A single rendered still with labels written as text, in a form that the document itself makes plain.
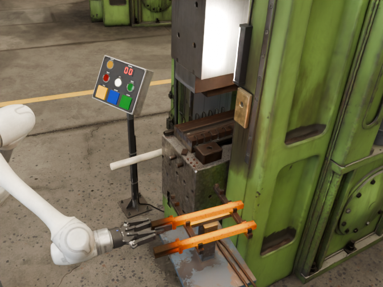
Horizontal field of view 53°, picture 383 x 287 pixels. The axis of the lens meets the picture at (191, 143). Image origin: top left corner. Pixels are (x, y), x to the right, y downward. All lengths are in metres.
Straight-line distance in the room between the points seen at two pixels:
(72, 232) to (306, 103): 1.17
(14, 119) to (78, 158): 2.01
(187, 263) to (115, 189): 1.61
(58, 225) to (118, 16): 5.77
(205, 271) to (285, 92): 0.83
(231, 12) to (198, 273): 1.13
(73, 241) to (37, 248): 1.66
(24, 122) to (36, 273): 1.34
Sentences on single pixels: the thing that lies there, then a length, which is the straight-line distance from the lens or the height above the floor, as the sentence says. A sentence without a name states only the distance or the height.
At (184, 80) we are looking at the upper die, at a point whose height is 1.30.
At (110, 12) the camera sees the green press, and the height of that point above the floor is 0.23.
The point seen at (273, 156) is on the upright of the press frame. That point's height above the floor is 1.10.
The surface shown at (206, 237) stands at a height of 1.02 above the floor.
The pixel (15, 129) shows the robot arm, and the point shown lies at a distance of 1.66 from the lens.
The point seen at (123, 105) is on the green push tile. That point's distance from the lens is 2.35.
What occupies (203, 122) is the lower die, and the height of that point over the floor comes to 0.99.
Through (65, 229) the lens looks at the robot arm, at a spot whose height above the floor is 1.21.
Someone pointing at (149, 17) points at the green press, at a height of 0.14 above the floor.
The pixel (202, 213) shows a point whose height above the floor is 1.02.
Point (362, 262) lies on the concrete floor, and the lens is 3.02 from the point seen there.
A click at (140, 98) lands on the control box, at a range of 2.33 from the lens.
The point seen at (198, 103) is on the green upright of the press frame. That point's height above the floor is 1.04.
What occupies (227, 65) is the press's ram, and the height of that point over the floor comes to 1.41.
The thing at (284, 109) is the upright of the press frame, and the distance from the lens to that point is 1.69.
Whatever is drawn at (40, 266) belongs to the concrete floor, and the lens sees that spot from 2.82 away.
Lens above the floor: 2.13
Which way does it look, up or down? 35 degrees down
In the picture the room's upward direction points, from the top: 3 degrees clockwise
